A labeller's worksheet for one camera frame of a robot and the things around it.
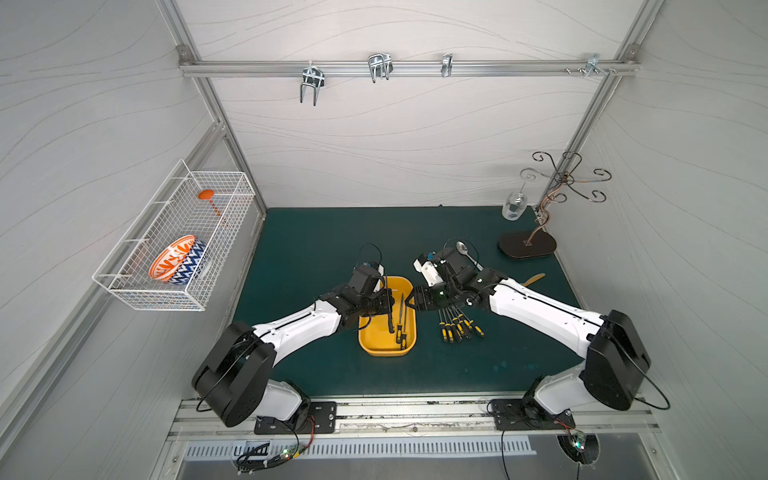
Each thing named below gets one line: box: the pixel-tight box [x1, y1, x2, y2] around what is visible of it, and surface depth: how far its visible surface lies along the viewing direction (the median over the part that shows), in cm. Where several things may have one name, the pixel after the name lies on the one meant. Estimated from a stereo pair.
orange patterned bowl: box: [148, 235, 196, 282], surface depth 65 cm
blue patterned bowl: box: [169, 237, 207, 285], surface depth 60 cm
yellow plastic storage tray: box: [358, 276, 417, 357], surface depth 87 cm
